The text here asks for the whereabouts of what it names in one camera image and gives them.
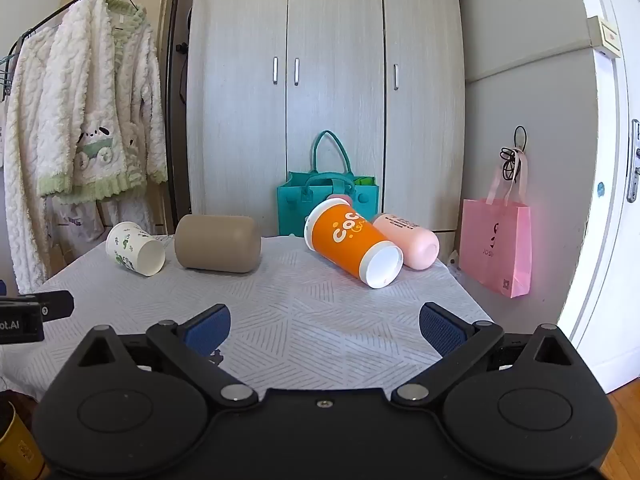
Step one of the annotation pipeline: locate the pink cup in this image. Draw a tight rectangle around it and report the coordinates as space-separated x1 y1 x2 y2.
372 212 441 270

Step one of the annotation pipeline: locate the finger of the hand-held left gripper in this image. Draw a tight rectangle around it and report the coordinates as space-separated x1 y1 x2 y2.
36 290 75 319

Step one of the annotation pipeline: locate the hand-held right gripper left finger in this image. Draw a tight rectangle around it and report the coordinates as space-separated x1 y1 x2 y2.
65 304 259 409

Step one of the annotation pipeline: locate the grey wooden wardrobe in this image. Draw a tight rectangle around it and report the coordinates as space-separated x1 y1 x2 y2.
185 0 467 239

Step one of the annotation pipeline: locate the orange cup with white lid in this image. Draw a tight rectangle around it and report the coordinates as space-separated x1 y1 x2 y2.
304 198 404 290

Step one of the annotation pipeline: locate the white fluffy jacket green trim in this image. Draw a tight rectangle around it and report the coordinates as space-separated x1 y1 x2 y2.
36 0 169 206

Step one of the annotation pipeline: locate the teal felt tote bag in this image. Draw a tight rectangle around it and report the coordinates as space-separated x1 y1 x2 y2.
277 130 380 238

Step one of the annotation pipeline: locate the yellow container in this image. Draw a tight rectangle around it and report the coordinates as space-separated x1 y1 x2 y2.
0 399 47 479

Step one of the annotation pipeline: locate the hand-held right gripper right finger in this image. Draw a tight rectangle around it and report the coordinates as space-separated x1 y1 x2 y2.
391 302 583 409

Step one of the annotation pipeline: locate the metal door handle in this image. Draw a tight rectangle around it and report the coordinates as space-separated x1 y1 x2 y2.
626 119 640 204

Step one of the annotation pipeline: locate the white door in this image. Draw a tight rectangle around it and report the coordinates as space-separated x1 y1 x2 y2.
556 0 640 395

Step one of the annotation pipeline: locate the pink paper shopping bag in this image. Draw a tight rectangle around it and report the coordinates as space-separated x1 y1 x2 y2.
458 152 532 300

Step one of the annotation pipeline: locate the white paper cup green print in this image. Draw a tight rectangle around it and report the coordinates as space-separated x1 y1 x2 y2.
105 221 166 277

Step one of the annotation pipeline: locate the black cable loop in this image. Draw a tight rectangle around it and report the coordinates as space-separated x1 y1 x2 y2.
499 126 529 184

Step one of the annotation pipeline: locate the white fluffy robe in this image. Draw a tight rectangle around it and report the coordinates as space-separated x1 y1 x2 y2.
0 25 66 295

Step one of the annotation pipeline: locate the taupe cup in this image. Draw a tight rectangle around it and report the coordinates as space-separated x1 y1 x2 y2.
174 214 262 274

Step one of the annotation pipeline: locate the black clothes rack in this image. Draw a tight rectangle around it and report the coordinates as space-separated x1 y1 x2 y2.
0 0 185 233

